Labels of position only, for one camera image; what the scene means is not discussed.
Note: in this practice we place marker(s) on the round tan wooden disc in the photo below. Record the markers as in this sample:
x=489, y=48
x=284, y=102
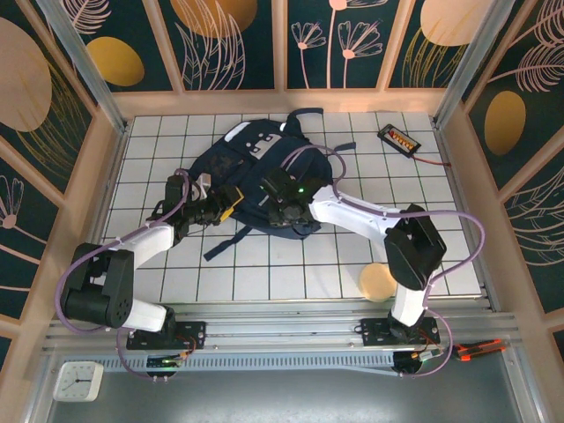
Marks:
x=376, y=282

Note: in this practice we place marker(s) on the navy blue backpack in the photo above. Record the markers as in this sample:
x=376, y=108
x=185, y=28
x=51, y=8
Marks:
x=247, y=163

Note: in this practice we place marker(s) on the white square clock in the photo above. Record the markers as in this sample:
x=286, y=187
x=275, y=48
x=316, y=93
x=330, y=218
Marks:
x=78, y=381

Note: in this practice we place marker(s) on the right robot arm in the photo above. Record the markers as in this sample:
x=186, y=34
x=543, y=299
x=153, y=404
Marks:
x=352, y=211

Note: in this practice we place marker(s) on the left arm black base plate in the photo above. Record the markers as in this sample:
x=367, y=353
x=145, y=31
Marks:
x=194, y=330

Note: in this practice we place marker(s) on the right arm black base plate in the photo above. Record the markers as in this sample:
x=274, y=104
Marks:
x=374, y=330

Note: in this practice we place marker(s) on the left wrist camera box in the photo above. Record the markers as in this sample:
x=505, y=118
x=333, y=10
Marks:
x=203, y=186

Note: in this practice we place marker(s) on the aluminium mounting rail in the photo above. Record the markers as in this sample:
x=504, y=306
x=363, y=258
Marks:
x=282, y=326

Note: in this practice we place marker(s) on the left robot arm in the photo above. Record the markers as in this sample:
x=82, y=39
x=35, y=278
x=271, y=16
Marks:
x=150, y=242

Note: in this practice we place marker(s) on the aluminium frame post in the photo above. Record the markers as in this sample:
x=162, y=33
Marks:
x=467, y=61
x=88, y=70

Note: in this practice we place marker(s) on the black charger board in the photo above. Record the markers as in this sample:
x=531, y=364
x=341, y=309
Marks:
x=398, y=137

